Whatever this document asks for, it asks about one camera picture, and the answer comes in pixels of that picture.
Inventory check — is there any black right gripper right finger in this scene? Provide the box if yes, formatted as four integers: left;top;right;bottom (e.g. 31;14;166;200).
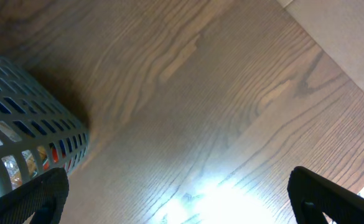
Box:
287;166;364;224

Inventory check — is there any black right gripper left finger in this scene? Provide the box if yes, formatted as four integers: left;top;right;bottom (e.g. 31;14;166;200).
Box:
0;168;69;223

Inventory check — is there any dark grey plastic basket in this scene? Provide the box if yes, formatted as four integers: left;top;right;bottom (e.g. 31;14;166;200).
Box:
0;56;88;197

